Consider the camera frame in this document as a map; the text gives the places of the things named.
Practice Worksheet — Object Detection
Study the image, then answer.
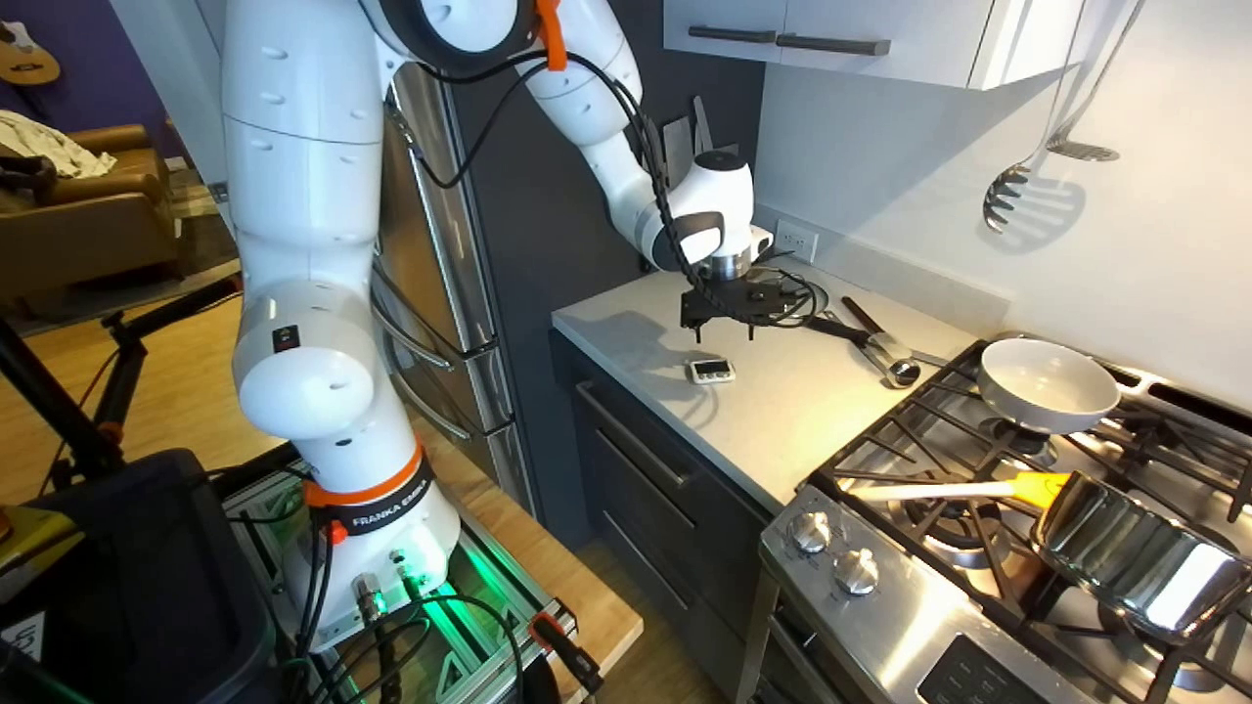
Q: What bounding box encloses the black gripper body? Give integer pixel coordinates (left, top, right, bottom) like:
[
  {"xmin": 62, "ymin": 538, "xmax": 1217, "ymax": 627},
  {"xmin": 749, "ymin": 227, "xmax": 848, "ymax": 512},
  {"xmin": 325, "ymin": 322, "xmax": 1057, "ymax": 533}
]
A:
[{"xmin": 683, "ymin": 278, "xmax": 795, "ymax": 327}]

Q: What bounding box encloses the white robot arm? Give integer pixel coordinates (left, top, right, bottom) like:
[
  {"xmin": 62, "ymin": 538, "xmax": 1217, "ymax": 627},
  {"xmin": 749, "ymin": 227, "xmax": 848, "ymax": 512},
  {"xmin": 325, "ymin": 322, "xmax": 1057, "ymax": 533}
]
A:
[{"xmin": 222, "ymin": 0, "xmax": 770, "ymax": 653}]

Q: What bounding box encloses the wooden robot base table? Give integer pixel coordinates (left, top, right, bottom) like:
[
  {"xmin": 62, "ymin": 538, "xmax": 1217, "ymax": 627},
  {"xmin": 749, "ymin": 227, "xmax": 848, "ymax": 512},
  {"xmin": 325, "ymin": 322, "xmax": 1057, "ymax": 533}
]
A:
[{"xmin": 0, "ymin": 413, "xmax": 649, "ymax": 704}]

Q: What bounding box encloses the small white gadget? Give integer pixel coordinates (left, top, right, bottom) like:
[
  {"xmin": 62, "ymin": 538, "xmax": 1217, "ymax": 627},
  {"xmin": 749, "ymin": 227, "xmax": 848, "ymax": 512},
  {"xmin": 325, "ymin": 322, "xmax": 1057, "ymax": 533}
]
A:
[{"xmin": 685, "ymin": 360, "xmax": 737, "ymax": 386}]

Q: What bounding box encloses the glass pot lid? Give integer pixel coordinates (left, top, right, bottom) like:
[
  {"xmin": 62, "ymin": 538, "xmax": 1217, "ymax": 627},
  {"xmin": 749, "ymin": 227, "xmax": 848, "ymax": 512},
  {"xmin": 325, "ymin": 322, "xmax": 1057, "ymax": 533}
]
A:
[{"xmin": 776, "ymin": 268, "xmax": 831, "ymax": 323}]

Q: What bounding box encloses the grey drawer cabinet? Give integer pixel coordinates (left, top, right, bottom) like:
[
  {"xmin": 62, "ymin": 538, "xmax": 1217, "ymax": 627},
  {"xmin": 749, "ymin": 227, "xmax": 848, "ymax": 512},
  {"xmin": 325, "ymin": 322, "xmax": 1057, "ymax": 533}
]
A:
[{"xmin": 557, "ymin": 340, "xmax": 767, "ymax": 697}]

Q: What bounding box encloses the stainless steel refrigerator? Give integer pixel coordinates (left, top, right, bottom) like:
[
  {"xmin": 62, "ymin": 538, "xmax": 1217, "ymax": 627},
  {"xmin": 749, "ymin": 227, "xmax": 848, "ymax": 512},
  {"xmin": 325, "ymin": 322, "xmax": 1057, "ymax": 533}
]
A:
[{"xmin": 110, "ymin": 0, "xmax": 539, "ymax": 519}]

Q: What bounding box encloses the hanging slotted spatula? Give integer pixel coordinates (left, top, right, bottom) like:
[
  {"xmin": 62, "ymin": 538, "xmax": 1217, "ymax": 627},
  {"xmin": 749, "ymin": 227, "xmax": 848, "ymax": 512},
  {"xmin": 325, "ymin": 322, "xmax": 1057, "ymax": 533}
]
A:
[{"xmin": 977, "ymin": 0, "xmax": 1148, "ymax": 251}]

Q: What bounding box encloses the stainless gas stove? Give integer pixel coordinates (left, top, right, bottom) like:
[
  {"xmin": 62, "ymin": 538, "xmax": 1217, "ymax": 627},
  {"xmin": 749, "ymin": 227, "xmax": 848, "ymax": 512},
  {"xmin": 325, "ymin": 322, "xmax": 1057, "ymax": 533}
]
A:
[{"xmin": 737, "ymin": 352, "xmax": 1252, "ymax": 704}]

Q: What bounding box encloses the white frying pan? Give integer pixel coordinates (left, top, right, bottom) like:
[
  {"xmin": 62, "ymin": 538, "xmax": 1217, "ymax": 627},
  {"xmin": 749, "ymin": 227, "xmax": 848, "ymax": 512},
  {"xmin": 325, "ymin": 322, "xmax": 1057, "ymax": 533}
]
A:
[{"xmin": 977, "ymin": 338, "xmax": 1119, "ymax": 434}]

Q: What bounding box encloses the yellow spatula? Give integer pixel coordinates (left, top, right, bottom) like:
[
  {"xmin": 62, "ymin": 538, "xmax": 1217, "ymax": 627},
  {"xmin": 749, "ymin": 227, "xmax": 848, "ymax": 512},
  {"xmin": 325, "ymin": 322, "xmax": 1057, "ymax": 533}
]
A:
[{"xmin": 848, "ymin": 469, "xmax": 1070, "ymax": 512}]

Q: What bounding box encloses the white upper cabinet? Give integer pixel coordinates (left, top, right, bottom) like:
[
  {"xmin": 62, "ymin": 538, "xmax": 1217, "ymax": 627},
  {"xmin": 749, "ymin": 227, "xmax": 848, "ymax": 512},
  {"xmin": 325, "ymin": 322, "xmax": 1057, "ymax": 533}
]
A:
[{"xmin": 660, "ymin": 0, "xmax": 1083, "ymax": 89}]

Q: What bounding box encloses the brown sofa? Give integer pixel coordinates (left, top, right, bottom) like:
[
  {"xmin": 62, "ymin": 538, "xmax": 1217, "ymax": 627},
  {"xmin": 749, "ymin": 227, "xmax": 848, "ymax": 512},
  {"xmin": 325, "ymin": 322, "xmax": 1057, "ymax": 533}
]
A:
[{"xmin": 0, "ymin": 126, "xmax": 180, "ymax": 302}]

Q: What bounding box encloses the black bin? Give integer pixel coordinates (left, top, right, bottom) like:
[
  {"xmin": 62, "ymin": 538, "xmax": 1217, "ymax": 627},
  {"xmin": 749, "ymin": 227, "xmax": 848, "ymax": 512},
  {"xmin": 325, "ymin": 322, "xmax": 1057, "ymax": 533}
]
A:
[{"xmin": 0, "ymin": 448, "xmax": 282, "ymax": 704}]

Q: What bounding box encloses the white wall outlet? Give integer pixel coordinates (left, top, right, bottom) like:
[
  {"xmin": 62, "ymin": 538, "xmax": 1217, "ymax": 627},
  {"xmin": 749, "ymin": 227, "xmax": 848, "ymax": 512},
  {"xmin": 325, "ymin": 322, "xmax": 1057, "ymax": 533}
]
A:
[{"xmin": 779, "ymin": 219, "xmax": 823, "ymax": 263}]

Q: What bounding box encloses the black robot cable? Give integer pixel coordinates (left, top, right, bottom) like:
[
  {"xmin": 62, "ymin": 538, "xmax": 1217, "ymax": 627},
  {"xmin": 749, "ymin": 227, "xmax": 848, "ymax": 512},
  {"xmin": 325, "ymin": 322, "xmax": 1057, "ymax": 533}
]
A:
[{"xmin": 387, "ymin": 0, "xmax": 827, "ymax": 327}]

